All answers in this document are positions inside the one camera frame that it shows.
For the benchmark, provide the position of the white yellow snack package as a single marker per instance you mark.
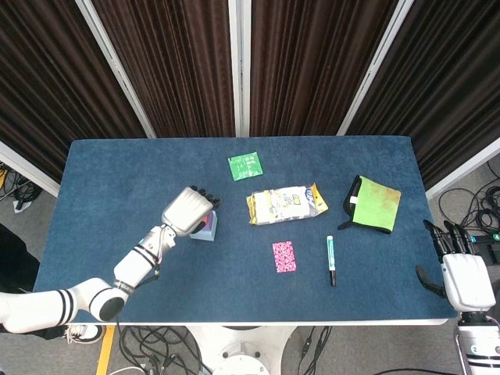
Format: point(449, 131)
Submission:
point(285, 205)

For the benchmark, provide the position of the green white marker pen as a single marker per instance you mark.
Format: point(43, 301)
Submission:
point(331, 254)

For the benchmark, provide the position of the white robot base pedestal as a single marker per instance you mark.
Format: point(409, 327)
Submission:
point(242, 351)

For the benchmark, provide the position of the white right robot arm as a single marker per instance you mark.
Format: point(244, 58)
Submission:
point(480, 343)

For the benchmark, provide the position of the white table frame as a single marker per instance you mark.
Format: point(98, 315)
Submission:
point(273, 322)

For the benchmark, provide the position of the person in black clothes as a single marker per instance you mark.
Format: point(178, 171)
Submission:
point(15, 261)

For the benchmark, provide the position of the red white patterned card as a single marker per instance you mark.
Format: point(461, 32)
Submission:
point(284, 257)

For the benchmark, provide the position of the large light blue cube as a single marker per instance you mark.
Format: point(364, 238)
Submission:
point(205, 235)

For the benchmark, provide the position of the green foil sachet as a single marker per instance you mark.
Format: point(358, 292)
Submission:
point(245, 167)

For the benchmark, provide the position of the small orange cube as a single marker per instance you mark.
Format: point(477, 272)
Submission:
point(204, 220)

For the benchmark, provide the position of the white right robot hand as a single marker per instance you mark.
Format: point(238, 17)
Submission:
point(466, 283)

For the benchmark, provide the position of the white sneaker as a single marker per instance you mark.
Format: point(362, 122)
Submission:
point(88, 334)

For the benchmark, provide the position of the blue fabric table cover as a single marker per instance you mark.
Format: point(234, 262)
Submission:
point(117, 187)

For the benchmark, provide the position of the white paper scrap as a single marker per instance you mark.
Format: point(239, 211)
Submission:
point(21, 207)

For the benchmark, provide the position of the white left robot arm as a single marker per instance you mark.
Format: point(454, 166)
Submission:
point(133, 267)

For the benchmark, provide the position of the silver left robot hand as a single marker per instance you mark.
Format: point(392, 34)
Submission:
point(185, 213)

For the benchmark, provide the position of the brown curtain panel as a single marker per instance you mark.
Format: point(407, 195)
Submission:
point(304, 58)
point(176, 58)
point(47, 78)
point(449, 78)

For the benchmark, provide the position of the green black fabric pouch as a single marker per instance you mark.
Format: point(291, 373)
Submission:
point(375, 207)

